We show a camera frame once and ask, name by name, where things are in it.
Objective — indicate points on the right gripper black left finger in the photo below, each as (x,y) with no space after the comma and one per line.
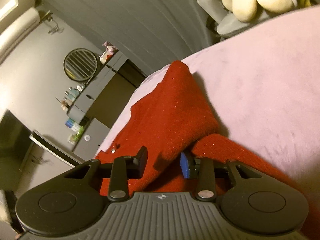
(120,171)

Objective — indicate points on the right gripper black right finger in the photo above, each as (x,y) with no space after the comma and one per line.
(206,171)

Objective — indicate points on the red knit cardigan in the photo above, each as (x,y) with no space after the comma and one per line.
(175,117)

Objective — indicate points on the grey drawer cabinet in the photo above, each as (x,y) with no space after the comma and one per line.
(91,139)

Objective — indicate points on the blue white box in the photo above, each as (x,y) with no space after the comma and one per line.
(75,127)

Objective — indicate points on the grey vanity dressing table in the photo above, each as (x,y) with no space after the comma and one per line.
(108,91)

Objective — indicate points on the cosmetic bottles group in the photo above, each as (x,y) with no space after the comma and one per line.
(70,97)

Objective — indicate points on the pink plush bed blanket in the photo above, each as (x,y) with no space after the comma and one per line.
(264,87)

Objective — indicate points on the round black vanity mirror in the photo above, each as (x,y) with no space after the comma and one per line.
(80,64)

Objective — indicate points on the pink plush toy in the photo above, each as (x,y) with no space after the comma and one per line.
(110,50)

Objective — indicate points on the grey curtain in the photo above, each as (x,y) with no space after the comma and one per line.
(151,33)

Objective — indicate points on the grey shell-shaped chair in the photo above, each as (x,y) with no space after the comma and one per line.
(227,25)

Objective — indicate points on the white air conditioner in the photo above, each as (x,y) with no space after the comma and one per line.
(18,30)

